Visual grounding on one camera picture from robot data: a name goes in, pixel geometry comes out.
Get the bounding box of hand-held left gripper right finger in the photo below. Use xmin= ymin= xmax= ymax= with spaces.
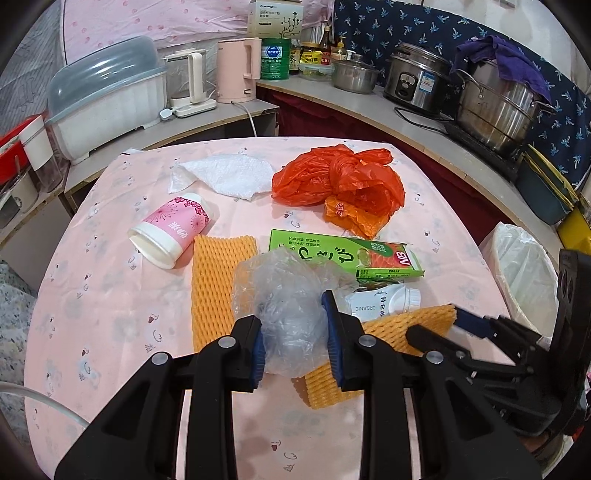
xmin=322 ymin=290 xmax=543 ymax=480

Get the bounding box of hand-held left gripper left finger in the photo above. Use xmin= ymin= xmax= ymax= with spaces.
xmin=54 ymin=315 xmax=267 ymax=480

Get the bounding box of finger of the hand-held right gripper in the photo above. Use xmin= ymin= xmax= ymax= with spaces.
xmin=405 ymin=324 xmax=532 ymax=384
xmin=454 ymin=308 xmax=552 ymax=356

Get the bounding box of orange foam fruit net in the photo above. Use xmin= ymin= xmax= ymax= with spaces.
xmin=191 ymin=234 xmax=258 ymax=352
xmin=291 ymin=304 xmax=458 ymax=411

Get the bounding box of clear plastic bag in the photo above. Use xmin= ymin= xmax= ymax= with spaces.
xmin=232 ymin=249 xmax=358 ymax=377

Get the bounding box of bin with white liner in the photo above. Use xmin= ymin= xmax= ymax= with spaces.
xmin=480 ymin=222 xmax=561 ymax=337

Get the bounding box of large white paper towel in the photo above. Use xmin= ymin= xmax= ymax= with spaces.
xmin=178 ymin=154 xmax=274 ymax=201

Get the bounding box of small white plastic bottle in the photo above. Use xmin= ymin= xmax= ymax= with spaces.
xmin=344 ymin=282 xmax=422 ymax=319

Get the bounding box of yellow plastic container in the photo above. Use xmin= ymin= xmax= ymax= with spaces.
xmin=556 ymin=208 xmax=591 ymax=245

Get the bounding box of green carton box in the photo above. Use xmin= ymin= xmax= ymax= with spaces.
xmin=269 ymin=229 xmax=424 ymax=283

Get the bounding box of orange snack wrapper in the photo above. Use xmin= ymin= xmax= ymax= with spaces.
xmin=323 ymin=194 xmax=389 ymax=240

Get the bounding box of pink printed tablecloth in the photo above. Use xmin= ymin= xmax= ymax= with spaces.
xmin=23 ymin=137 xmax=550 ymax=480

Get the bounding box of pink floral paper cup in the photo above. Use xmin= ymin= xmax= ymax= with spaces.
xmin=128 ymin=192 xmax=212 ymax=270

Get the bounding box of orange plastic bag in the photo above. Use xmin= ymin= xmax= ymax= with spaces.
xmin=271 ymin=144 xmax=406 ymax=214

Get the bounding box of black induction cooker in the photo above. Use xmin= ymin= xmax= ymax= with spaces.
xmin=443 ymin=121 xmax=525 ymax=181

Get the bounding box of large steel steamer pot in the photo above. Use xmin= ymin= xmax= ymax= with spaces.
xmin=455 ymin=60 xmax=557 ymax=155

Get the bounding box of curved wooden counter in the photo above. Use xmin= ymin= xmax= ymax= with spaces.
xmin=256 ymin=76 xmax=568 ymax=259

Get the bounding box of purple cloth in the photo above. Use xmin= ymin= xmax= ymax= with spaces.
xmin=452 ymin=36 xmax=552 ymax=103

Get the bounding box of wooden cabinet grey top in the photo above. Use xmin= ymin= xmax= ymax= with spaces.
xmin=65 ymin=99 xmax=280 ymax=217

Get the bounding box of steel rice cooker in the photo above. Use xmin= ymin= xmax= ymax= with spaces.
xmin=384 ymin=42 xmax=458 ymax=115

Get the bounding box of small steel pot with lid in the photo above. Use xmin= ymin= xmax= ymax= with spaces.
xmin=331 ymin=53 xmax=382 ymax=94

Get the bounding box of pink electric kettle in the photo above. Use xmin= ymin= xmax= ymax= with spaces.
xmin=217 ymin=38 xmax=263 ymax=104

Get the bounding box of green tin can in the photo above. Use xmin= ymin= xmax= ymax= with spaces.
xmin=261 ymin=38 xmax=291 ymax=80

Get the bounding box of small white appliance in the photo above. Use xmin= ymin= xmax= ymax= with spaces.
xmin=0 ymin=171 xmax=40 ymax=227

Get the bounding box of clear blender cup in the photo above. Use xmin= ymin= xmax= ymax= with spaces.
xmin=18 ymin=119 xmax=63 ymax=192

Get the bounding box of blue patterned cloth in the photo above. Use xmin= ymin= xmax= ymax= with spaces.
xmin=333 ymin=0 xmax=591 ymax=195

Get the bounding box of white dish drainer grey lid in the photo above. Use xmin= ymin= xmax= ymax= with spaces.
xmin=45 ymin=36 xmax=168 ymax=164

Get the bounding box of red plastic container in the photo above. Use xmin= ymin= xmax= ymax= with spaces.
xmin=0 ymin=115 xmax=44 ymax=183

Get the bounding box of white and green cardboard box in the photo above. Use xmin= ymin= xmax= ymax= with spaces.
xmin=247 ymin=0 xmax=304 ymax=40

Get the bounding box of pink dotted curtain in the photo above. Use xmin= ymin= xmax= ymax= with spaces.
xmin=60 ymin=0 xmax=335 ymax=65

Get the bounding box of black power cable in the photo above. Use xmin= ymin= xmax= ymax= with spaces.
xmin=393 ymin=107 xmax=455 ymax=137

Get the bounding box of white kettle cable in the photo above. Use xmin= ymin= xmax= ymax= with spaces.
xmin=231 ymin=99 xmax=259 ymax=138

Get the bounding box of glass kettle white handle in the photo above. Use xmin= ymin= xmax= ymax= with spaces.
xmin=164 ymin=48 xmax=218 ymax=118

